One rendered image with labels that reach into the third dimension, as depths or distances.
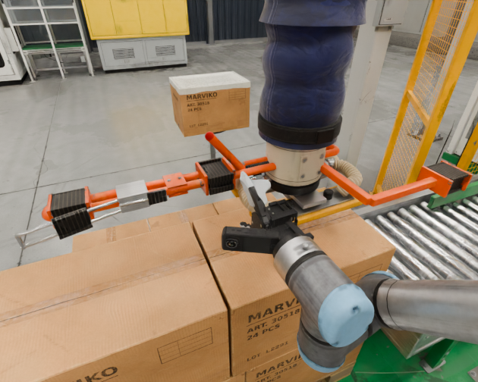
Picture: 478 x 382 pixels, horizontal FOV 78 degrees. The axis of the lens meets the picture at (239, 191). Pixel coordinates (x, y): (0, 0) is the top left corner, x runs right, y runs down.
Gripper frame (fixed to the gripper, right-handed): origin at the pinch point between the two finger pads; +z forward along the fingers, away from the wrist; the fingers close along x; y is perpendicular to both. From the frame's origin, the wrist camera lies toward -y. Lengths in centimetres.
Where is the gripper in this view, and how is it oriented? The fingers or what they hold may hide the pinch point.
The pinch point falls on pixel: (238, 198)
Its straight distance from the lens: 70.8
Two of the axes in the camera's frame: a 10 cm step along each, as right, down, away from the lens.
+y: 9.1, -2.4, 3.5
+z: -4.2, -5.2, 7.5
